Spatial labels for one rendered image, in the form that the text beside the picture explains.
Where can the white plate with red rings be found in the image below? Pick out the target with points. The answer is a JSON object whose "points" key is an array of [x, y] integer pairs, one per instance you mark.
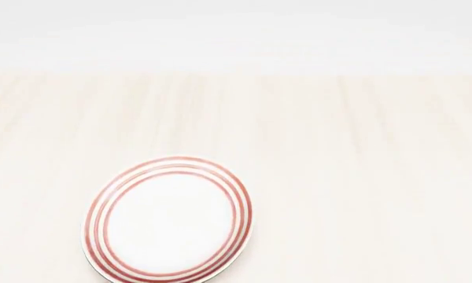
{"points": [[169, 221]]}

